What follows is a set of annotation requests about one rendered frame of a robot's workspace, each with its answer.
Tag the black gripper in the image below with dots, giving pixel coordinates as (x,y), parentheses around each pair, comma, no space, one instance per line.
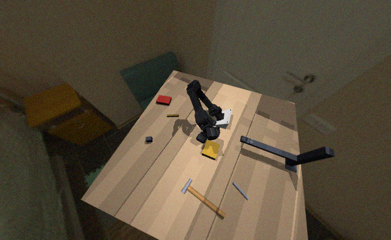
(203,136)

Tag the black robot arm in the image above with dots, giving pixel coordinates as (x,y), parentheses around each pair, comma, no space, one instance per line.
(201,117)

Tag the hammer with wooden handle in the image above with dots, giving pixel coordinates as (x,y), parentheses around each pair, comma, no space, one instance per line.
(202,199)

